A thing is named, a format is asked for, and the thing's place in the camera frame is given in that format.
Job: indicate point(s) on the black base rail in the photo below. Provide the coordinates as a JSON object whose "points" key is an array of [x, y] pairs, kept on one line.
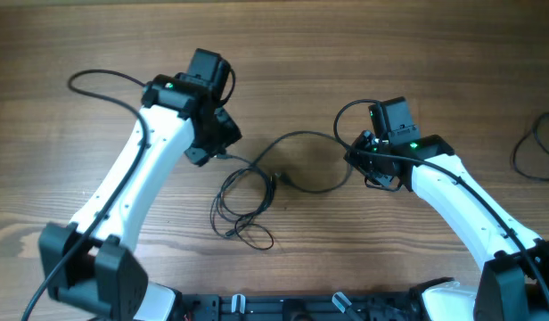
{"points": [[386, 306]]}

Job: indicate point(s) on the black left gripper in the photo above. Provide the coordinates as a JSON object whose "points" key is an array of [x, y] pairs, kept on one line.
{"points": [[222, 135]]}

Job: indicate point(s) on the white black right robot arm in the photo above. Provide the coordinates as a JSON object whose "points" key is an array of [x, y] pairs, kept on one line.
{"points": [[513, 260]]}

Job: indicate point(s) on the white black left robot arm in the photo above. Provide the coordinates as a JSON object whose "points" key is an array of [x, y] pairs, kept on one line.
{"points": [[90, 262]]}

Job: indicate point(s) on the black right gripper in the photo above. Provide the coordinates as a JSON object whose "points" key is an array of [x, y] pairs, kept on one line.
{"points": [[366, 161]]}

